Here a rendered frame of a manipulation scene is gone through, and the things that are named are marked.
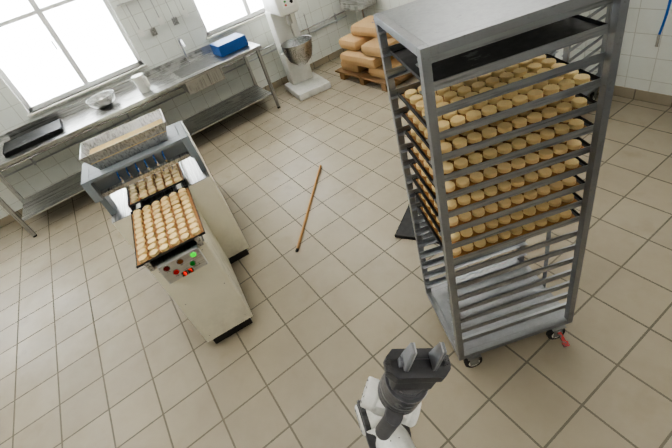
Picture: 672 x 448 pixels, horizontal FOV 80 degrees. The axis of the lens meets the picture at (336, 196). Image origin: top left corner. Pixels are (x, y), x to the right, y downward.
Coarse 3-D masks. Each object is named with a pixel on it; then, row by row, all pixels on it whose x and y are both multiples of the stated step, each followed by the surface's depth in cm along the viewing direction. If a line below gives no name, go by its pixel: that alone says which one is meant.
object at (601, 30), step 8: (608, 24) 124; (584, 32) 123; (592, 32) 124; (600, 32) 125; (560, 40) 123; (568, 40) 124; (576, 40) 124; (584, 40) 125; (536, 48) 123; (544, 48) 124; (552, 48) 124; (560, 48) 125; (512, 56) 123; (520, 56) 124; (528, 56) 124; (536, 56) 125; (488, 64) 123; (496, 64) 124; (504, 64) 124; (512, 64) 125; (464, 72) 123; (472, 72) 124; (480, 72) 124; (488, 72) 125; (440, 80) 123; (448, 80) 124; (456, 80) 124; (464, 80) 125; (440, 88) 125
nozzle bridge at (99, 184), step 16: (176, 128) 285; (160, 144) 270; (176, 144) 278; (192, 144) 274; (128, 160) 263; (160, 160) 278; (176, 160) 278; (96, 176) 257; (112, 176) 268; (128, 176) 273; (144, 176) 273; (96, 192) 260; (112, 192) 268; (112, 208) 280
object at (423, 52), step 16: (416, 48) 115; (432, 80) 119; (432, 96) 122; (432, 112) 125; (432, 128) 129; (432, 144) 132; (432, 160) 138; (448, 224) 155; (448, 240) 160; (448, 256) 165; (448, 272) 171; (448, 288) 182
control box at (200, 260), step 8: (192, 248) 230; (176, 256) 228; (184, 256) 228; (200, 256) 233; (160, 264) 227; (168, 264) 226; (176, 264) 228; (184, 264) 231; (200, 264) 236; (160, 272) 226; (168, 272) 228; (168, 280) 231; (176, 280) 233
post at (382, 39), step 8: (376, 24) 152; (384, 40) 155; (384, 64) 160; (384, 72) 165; (392, 80) 165; (392, 88) 167; (392, 104) 171; (392, 112) 175; (400, 120) 176; (400, 144) 183; (400, 152) 186; (408, 184) 197; (408, 200) 207; (416, 224) 214; (416, 240) 223; (424, 280) 242
